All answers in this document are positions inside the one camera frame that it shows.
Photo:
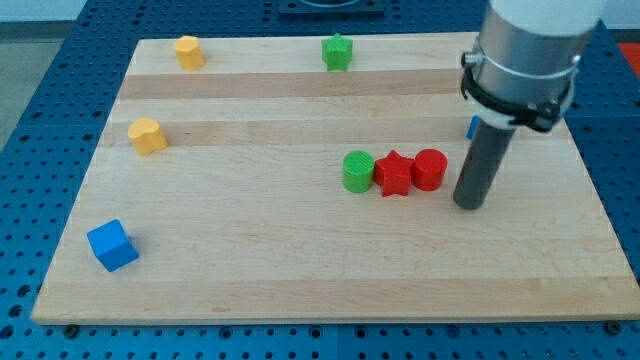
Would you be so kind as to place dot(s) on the red star block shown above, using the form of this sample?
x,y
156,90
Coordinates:
x,y
393,174

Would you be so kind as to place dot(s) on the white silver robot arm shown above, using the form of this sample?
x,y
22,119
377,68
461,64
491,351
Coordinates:
x,y
521,68

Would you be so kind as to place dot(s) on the green star block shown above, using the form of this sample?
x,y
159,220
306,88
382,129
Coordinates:
x,y
337,52

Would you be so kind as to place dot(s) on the wooden board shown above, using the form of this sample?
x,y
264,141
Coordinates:
x,y
244,219

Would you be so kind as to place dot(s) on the green cylinder block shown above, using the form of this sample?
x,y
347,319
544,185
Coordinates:
x,y
357,170

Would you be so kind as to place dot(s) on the red cylinder block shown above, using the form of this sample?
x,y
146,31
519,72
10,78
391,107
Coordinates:
x,y
428,169

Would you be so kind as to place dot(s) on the blue block behind rod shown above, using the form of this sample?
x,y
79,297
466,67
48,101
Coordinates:
x,y
474,123

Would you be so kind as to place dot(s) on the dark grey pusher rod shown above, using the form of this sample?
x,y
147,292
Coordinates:
x,y
484,157

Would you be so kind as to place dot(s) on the yellow heart block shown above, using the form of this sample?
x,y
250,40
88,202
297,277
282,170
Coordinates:
x,y
146,136

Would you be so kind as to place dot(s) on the yellow hexagon block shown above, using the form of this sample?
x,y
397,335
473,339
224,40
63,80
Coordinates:
x,y
188,52

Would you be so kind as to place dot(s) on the blue cube block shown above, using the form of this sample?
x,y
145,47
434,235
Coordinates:
x,y
111,245

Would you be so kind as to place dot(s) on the red object at edge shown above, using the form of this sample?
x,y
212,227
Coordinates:
x,y
631,52

